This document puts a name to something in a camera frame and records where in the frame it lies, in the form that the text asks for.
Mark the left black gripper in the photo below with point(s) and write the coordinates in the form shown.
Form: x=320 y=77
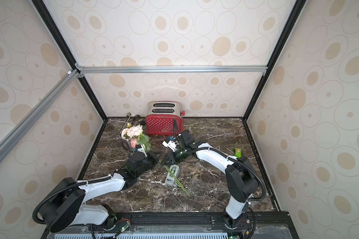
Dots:
x=154 y=157

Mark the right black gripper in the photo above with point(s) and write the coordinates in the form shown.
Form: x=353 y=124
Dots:
x=170 y=158

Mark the pink artificial flower bouquet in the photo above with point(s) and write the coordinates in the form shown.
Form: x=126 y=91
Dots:
x=131 y=136

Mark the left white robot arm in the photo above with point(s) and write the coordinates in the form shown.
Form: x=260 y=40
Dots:
x=66 y=205

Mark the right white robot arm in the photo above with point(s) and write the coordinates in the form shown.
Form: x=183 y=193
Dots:
x=244 y=184

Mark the red polka dot toaster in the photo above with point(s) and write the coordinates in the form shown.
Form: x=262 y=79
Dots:
x=161 y=115

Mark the metal kitchen tongs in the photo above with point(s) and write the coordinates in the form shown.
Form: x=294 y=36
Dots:
x=130 y=118

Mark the green snack packet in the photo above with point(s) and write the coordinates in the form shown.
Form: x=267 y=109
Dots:
x=238 y=152

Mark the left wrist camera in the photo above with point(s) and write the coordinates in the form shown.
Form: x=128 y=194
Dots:
x=140 y=148

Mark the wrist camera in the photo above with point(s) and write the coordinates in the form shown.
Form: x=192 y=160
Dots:
x=140 y=148
x=171 y=143

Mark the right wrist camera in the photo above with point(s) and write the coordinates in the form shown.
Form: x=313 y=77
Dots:
x=171 y=143

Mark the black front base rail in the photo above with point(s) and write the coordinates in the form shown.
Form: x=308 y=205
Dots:
x=257 y=225

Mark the horizontal aluminium rail back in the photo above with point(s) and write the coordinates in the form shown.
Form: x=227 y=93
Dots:
x=171 y=69

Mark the aluminium rail left wall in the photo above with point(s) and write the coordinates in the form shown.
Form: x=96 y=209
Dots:
x=14 y=136

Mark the black vertical frame post left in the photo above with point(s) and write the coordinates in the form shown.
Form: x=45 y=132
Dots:
x=63 y=46

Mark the black vertical frame post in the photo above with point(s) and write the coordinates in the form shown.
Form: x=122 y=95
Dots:
x=63 y=46
x=290 y=23

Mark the black vertical frame post right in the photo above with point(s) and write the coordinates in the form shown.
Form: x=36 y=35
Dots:
x=290 y=23

